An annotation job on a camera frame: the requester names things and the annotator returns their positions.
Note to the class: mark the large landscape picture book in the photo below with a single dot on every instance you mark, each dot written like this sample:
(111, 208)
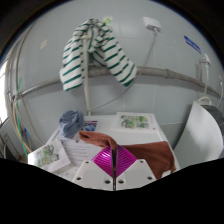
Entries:
(48, 156)

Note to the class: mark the small landscape picture book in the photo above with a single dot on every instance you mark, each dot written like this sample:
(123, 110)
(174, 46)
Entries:
(135, 121)

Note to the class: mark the white wall socket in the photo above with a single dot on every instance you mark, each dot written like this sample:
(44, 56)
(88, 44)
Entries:
(151, 24)

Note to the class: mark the colourful printed leaflet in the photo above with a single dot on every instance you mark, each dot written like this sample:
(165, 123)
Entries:
(89, 126)

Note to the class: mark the grey wall pipe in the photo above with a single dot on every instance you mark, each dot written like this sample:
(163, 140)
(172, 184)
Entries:
(160, 72)

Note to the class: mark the white upright pipe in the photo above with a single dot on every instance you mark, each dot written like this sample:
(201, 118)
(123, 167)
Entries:
(87, 100)

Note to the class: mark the brown towel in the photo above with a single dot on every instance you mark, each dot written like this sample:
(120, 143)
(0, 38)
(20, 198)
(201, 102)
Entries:
(156, 153)

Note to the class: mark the wall water tap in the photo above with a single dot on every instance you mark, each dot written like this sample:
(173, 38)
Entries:
(205, 60)

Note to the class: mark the white text paper sheet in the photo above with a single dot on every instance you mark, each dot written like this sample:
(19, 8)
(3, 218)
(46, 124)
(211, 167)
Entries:
(81, 151)

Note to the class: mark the green-white striped garment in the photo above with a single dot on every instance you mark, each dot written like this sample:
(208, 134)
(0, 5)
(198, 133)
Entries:
(75, 63)

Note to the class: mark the bright window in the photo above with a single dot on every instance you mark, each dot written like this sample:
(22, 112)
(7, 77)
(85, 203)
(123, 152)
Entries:
(2, 96)

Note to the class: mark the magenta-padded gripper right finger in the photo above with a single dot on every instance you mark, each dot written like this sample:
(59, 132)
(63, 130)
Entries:
(140, 173)

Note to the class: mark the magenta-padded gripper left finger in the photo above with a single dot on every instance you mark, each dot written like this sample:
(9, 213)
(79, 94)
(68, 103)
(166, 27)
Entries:
(90, 175)

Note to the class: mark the blue-grey crumpled cloth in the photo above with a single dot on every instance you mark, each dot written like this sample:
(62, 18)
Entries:
(70, 123)

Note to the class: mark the blue wall sticker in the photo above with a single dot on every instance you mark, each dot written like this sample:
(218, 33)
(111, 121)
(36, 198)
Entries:
(192, 44)

